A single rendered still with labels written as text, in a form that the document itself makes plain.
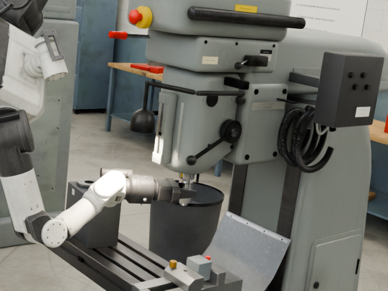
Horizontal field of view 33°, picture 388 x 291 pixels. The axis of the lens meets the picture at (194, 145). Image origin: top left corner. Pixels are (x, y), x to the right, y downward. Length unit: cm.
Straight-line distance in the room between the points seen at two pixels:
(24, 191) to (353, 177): 117
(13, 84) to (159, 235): 238
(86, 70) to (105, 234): 698
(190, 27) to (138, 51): 745
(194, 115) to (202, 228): 217
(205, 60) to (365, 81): 48
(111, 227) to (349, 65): 105
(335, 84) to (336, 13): 500
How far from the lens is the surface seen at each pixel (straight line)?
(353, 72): 189
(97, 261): 230
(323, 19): 697
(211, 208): 398
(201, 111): 188
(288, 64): 209
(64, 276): 431
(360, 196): 246
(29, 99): 184
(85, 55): 923
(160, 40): 191
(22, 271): 437
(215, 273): 204
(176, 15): 174
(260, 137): 204
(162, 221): 400
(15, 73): 185
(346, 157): 232
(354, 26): 673
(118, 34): 188
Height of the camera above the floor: 184
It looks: 13 degrees down
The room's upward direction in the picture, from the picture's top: 7 degrees clockwise
